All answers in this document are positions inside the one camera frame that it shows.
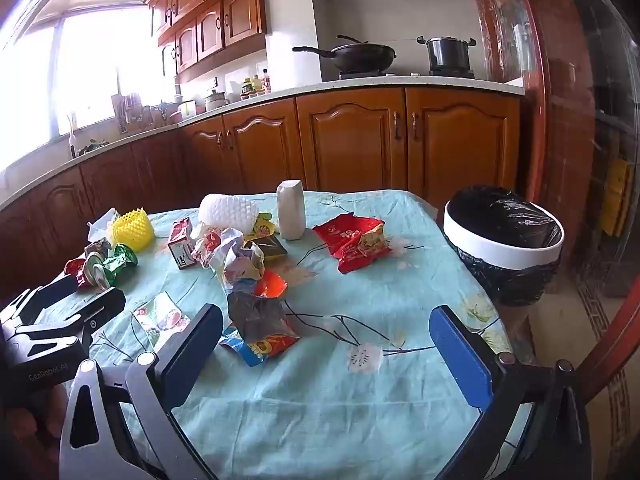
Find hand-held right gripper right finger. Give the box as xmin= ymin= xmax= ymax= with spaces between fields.
xmin=429 ymin=304 xmax=593 ymax=480

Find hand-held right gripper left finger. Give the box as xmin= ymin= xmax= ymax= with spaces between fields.
xmin=59 ymin=303 xmax=224 ymax=480

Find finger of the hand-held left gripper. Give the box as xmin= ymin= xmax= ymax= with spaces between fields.
xmin=0 ymin=274 xmax=83 ymax=328
xmin=15 ymin=287 xmax=127 ymax=356

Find white red-print bag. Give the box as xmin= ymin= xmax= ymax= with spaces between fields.
xmin=192 ymin=227 xmax=266 ymax=295

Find white bin with black bag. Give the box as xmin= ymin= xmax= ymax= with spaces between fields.
xmin=442 ymin=185 xmax=565 ymax=307

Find small red wrapper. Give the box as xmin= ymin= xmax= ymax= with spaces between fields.
xmin=64 ymin=257 xmax=91 ymax=291

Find silver crumpled wrapper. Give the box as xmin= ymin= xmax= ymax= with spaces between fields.
xmin=82 ymin=237 xmax=113 ymax=291

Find pink white printed wrapper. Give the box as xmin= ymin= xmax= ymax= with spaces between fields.
xmin=132 ymin=292 xmax=192 ymax=356

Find green foil wrapper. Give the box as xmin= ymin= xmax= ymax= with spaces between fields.
xmin=100 ymin=242 xmax=138 ymax=281

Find crumpled blue grey snack packet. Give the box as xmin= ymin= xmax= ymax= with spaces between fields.
xmin=219 ymin=290 xmax=301 ymax=367

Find white crumpled tissue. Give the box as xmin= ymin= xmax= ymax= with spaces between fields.
xmin=86 ymin=207 xmax=121 ymax=243

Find yellow foam fruit net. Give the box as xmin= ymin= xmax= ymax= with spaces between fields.
xmin=111 ymin=206 xmax=155 ymax=252

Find orange wrapper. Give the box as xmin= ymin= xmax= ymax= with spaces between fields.
xmin=252 ymin=269 xmax=289 ymax=300

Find small red white carton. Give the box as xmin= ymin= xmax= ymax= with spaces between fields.
xmin=167 ymin=217 xmax=197 ymax=271

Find light blue floral tablecloth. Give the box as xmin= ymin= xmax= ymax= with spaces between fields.
xmin=30 ymin=189 xmax=513 ymax=480

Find brown flat packet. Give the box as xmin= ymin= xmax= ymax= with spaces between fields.
xmin=245 ymin=236 xmax=288 ymax=262

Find white foam fruit net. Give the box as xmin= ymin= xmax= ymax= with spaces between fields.
xmin=199 ymin=193 xmax=261 ymax=236

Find green yellow snack packet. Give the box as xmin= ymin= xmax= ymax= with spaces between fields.
xmin=248 ymin=212 xmax=277 ymax=238

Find red snack packet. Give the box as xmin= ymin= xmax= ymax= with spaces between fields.
xmin=337 ymin=225 xmax=396 ymax=275
xmin=312 ymin=213 xmax=385 ymax=256

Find white upright container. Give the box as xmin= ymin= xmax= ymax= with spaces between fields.
xmin=276 ymin=179 xmax=307 ymax=241

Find kitchen utensil rack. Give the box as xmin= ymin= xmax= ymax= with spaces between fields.
xmin=112 ymin=92 xmax=166 ymax=133

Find kitchen window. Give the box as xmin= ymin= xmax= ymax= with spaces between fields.
xmin=0 ymin=5 xmax=166 ymax=171

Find yellow wooden stool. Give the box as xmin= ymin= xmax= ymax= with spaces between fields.
xmin=602 ymin=157 xmax=631 ymax=236

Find wooden lower kitchen cabinets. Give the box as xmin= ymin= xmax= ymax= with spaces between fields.
xmin=0 ymin=87 xmax=523 ymax=306

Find wooden kitchen cabinets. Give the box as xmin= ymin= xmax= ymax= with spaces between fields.
xmin=145 ymin=0 xmax=311 ymax=83
xmin=0 ymin=87 xmax=523 ymax=306

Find grey stone kitchen countertop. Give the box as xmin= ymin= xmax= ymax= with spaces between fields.
xmin=0 ymin=77 xmax=526 ymax=211

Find gas stove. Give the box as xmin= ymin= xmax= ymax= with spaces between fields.
xmin=339 ymin=69 xmax=476 ymax=81

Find red wooden glass door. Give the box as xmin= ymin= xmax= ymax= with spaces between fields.
xmin=472 ymin=0 xmax=640 ymax=411

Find black lidded cooking pot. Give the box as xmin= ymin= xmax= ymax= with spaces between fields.
xmin=416 ymin=36 xmax=477 ymax=72

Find black wok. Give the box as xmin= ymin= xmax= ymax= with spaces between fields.
xmin=292 ymin=35 xmax=397 ymax=73

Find wooden upper kitchen cabinets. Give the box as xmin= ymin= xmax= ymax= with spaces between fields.
xmin=145 ymin=0 xmax=311 ymax=83

